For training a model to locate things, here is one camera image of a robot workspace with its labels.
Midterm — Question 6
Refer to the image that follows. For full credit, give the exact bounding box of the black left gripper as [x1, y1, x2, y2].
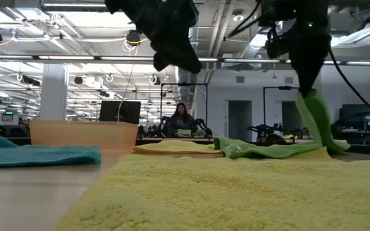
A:
[104, 0, 202, 74]

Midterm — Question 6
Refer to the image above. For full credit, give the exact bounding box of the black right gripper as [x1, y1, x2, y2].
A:
[279, 0, 332, 98]

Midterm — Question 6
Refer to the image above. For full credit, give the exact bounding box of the small yellow microfiber towel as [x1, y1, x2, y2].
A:
[131, 139, 224, 156]

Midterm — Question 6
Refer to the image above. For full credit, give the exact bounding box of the green microfiber towel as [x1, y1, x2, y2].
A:
[213, 89, 351, 160]

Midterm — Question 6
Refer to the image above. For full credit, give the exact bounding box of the large yellow microfiber towel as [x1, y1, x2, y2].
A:
[55, 147, 370, 231]

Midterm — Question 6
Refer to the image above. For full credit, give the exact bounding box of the teal microfiber towel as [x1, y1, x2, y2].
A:
[0, 133, 102, 169]

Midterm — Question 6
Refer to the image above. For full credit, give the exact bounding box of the person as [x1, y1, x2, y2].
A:
[165, 102, 200, 137]

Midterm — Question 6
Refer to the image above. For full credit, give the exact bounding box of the dark desk monitor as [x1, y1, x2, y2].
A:
[339, 103, 370, 131]

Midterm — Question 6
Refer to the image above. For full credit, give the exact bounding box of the black computer monitor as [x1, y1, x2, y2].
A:
[99, 100, 142, 125]

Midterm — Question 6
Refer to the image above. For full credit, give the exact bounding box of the long ceiling light bar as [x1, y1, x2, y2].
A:
[0, 53, 370, 66]

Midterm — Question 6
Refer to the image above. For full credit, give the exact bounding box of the white structural column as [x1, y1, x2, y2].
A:
[39, 63, 69, 121]

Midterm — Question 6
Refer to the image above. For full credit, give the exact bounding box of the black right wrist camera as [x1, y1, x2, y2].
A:
[264, 30, 290, 60]

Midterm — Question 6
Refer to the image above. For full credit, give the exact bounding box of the hanging yellow cable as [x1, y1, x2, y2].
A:
[116, 44, 136, 123]

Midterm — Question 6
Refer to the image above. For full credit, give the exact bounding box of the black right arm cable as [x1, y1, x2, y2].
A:
[328, 47, 370, 135]

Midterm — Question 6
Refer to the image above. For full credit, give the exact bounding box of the black background frame stand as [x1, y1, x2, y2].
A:
[262, 85, 301, 142]

